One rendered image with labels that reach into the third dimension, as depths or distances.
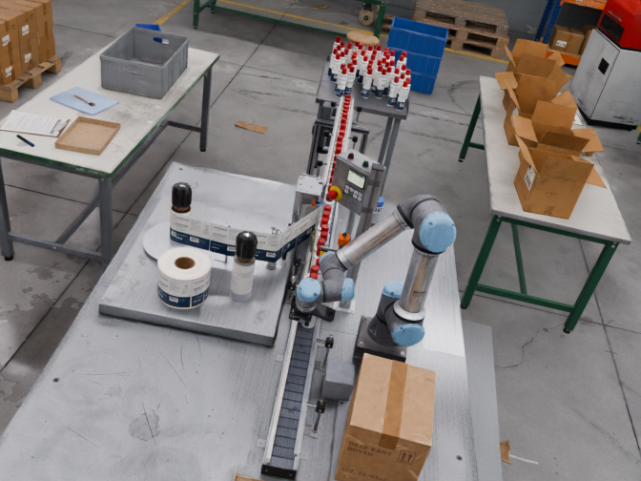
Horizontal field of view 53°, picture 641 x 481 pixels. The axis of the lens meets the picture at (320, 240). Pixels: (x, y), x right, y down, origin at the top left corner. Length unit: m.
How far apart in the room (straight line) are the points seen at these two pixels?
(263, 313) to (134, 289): 0.51
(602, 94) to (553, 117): 3.12
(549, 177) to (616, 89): 3.91
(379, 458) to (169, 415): 0.71
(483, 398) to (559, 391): 1.50
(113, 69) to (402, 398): 2.95
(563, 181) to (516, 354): 1.07
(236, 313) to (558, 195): 2.08
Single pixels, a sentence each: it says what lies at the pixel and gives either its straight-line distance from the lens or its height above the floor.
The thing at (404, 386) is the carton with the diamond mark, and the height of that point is 1.12.
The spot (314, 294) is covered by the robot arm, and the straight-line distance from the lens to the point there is 2.14.
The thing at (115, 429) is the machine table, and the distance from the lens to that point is 2.24.
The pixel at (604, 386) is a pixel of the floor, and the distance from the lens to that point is 4.22.
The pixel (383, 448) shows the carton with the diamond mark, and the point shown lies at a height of 1.06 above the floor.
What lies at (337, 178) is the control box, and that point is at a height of 1.39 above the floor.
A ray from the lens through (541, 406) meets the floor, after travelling 3.89.
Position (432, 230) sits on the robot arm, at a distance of 2.07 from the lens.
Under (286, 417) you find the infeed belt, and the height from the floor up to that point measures 0.88.
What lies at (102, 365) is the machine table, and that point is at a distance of 2.42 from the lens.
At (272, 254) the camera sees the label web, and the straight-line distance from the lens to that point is 2.72.
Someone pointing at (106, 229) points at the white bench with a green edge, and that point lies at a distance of 3.76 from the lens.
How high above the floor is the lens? 2.60
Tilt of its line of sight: 35 degrees down
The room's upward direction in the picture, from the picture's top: 11 degrees clockwise
